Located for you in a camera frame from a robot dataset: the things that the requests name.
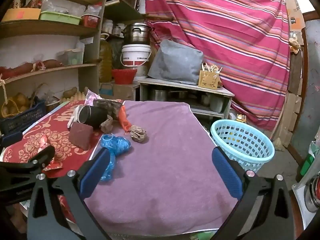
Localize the red snack wrapper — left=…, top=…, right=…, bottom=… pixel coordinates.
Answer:
left=37, top=135, right=62, bottom=171

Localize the dark red sponge block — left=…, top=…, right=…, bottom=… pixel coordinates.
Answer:
left=68, top=122, right=93, bottom=151

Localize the black ribbed cup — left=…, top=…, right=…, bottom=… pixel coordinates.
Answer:
left=78, top=105, right=107, bottom=129

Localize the blue plastic bag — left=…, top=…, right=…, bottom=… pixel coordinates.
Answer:
left=100, top=134, right=131, bottom=182

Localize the small brown paper scrap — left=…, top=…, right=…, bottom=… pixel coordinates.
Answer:
left=100, top=115, right=113, bottom=134

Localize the pink plastic wrapper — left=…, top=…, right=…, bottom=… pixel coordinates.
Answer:
left=85, top=90, right=102, bottom=106

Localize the camouflage patterned wrapper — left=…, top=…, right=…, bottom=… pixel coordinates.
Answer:
left=93, top=99, right=123, bottom=119

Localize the orange clear plastic wrapper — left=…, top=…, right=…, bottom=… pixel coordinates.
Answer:
left=118, top=105, right=132, bottom=132

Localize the brown paper ball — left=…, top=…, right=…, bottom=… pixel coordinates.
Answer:
left=129, top=125, right=147, bottom=143

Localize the dark blue plastic crate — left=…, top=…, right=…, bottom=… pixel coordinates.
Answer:
left=1, top=96, right=46, bottom=135

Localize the red patterned towel mat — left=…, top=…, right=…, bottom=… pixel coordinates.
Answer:
left=1, top=101, right=102, bottom=178

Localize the light blue plastic basket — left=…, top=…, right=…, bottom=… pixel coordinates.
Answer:
left=210, top=119, right=275, bottom=172

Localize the oil bottle on floor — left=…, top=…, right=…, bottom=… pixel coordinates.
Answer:
left=236, top=114, right=247, bottom=123

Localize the purple towel mat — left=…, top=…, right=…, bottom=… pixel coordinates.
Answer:
left=86, top=101, right=236, bottom=236

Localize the yellow egg carton tray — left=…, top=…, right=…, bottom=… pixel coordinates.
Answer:
left=61, top=92, right=86, bottom=102

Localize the grey low shelf cabinet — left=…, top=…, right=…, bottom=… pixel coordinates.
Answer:
left=138, top=78, right=234, bottom=119

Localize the clear lidded container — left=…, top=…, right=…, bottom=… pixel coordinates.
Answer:
left=56, top=48, right=84, bottom=66

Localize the cardboard box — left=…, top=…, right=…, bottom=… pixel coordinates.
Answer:
left=99, top=81, right=140, bottom=101

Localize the large oil jug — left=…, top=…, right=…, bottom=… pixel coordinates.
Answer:
left=98, top=33, right=113, bottom=83

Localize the wooden shelf unit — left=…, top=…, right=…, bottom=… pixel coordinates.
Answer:
left=0, top=0, right=146, bottom=100

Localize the wooden utensil holder box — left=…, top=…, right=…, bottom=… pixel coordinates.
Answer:
left=198, top=62, right=222, bottom=90

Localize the red plastic basket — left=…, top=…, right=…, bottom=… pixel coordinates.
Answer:
left=111, top=68, right=137, bottom=85

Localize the green plastic tray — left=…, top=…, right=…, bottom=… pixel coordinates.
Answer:
left=39, top=11, right=81, bottom=25

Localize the white plastic bucket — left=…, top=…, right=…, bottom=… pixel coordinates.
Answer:
left=120, top=44, right=152, bottom=67

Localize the small red mesh basket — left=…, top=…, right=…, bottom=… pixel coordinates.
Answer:
left=80, top=14, right=100, bottom=28

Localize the grey felt cover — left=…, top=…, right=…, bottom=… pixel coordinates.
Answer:
left=148, top=40, right=204, bottom=85

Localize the striped red curtain cloth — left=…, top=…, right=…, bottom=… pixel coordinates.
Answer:
left=145, top=0, right=290, bottom=130

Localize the steel stock pot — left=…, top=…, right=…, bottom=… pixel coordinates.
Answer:
left=123, top=23, right=151, bottom=45

